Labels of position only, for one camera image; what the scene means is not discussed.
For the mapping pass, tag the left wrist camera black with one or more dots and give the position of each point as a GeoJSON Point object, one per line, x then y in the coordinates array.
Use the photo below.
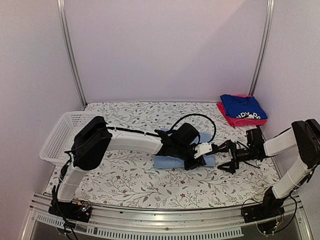
{"type": "Point", "coordinates": [186, 134]}

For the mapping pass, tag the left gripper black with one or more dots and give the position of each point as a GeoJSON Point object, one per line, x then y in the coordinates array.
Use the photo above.
{"type": "Point", "coordinates": [201, 161]}

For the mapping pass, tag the light blue shirt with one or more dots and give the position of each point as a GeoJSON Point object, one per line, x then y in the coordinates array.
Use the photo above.
{"type": "Point", "coordinates": [168, 139]}

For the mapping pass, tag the folded pink garment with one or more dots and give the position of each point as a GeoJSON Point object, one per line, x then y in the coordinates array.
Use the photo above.
{"type": "Point", "coordinates": [240, 122]}

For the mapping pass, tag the right aluminium corner post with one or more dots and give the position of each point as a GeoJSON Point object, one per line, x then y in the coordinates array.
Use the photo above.
{"type": "Point", "coordinates": [263, 46]}

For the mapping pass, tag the aluminium front rail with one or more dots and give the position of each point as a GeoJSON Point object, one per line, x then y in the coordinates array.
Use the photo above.
{"type": "Point", "coordinates": [123, 223]}

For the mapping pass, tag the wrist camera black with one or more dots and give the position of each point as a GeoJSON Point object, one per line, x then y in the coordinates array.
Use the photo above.
{"type": "Point", "coordinates": [186, 134]}
{"type": "Point", "coordinates": [254, 138]}

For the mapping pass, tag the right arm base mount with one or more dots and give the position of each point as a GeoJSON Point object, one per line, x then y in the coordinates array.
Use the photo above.
{"type": "Point", "coordinates": [259, 211]}

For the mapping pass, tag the blue printed t-shirt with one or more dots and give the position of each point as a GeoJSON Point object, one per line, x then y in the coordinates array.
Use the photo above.
{"type": "Point", "coordinates": [242, 107]}

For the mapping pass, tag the floral table mat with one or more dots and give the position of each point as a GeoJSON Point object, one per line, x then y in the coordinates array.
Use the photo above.
{"type": "Point", "coordinates": [129, 179]}

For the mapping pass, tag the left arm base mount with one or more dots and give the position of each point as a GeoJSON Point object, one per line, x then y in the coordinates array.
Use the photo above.
{"type": "Point", "coordinates": [78, 211]}

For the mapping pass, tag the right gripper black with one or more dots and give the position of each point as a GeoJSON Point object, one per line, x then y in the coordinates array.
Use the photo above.
{"type": "Point", "coordinates": [234, 164]}

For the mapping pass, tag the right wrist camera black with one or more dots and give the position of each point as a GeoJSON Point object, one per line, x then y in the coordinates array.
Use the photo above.
{"type": "Point", "coordinates": [254, 138]}

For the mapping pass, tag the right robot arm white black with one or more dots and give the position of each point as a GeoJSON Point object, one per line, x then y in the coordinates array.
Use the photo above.
{"type": "Point", "coordinates": [300, 141]}

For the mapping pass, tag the aluminium corner post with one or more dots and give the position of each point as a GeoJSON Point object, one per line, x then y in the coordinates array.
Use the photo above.
{"type": "Point", "coordinates": [61, 8]}
{"type": "Point", "coordinates": [263, 46]}

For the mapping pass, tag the left aluminium corner post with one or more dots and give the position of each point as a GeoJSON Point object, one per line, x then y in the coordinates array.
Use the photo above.
{"type": "Point", "coordinates": [61, 8]}

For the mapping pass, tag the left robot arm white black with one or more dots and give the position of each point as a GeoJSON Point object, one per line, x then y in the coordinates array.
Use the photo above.
{"type": "Point", "coordinates": [96, 138]}

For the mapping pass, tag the white plastic laundry basket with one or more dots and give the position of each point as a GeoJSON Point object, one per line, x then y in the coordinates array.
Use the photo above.
{"type": "Point", "coordinates": [61, 138]}

